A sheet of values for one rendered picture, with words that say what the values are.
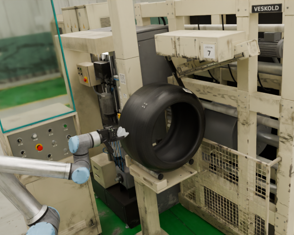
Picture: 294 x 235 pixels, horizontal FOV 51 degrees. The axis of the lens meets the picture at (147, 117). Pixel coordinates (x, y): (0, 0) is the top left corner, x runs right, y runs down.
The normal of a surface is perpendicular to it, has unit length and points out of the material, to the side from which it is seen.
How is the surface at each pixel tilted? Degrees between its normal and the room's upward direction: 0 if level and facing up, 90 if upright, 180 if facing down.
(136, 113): 51
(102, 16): 90
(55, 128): 90
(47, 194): 90
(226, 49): 90
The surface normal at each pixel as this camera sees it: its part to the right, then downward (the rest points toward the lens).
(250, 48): 0.51, -0.07
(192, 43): -0.81, 0.29
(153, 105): -0.01, -0.30
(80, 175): 0.25, 0.29
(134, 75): 0.57, 0.23
